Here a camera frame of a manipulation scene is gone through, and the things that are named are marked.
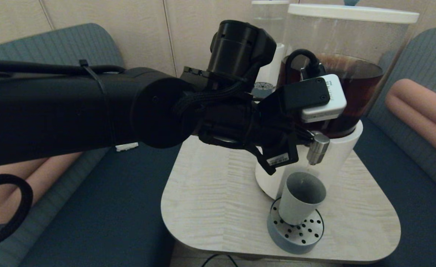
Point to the small round perforated drip tray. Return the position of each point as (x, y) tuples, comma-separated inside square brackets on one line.
[(264, 88)]

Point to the small white dispenser lid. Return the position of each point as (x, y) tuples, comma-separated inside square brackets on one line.
[(269, 2)]

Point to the large round perforated drip tray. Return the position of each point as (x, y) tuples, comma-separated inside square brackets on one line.
[(284, 243)]

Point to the white napkin stack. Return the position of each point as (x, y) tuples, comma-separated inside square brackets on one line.
[(127, 147)]

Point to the dark blue sofa seat cushion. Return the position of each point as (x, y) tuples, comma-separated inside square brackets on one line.
[(418, 222), (110, 207)]

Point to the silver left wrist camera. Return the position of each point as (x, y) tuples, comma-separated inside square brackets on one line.
[(325, 107)]

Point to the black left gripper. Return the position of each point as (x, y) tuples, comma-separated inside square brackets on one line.
[(247, 126)]

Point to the large white dispenser lid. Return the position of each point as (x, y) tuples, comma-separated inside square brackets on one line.
[(351, 13)]

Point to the grey-blue plastic cup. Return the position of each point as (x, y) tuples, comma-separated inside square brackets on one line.
[(301, 198)]

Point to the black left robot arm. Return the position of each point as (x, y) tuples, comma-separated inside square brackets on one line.
[(54, 111)]

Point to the pink cylindrical sofa bolster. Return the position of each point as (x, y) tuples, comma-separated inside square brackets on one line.
[(54, 170), (418, 107)]

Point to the small water beverage dispenser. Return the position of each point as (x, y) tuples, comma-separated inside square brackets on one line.
[(269, 22)]

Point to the large tea beverage dispenser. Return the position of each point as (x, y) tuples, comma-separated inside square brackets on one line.
[(336, 155)]

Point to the large steel dispenser tap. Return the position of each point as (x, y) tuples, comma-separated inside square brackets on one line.
[(318, 146)]

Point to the ribbed grey-blue sofa backrest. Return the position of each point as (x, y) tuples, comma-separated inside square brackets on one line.
[(425, 63), (73, 40)]

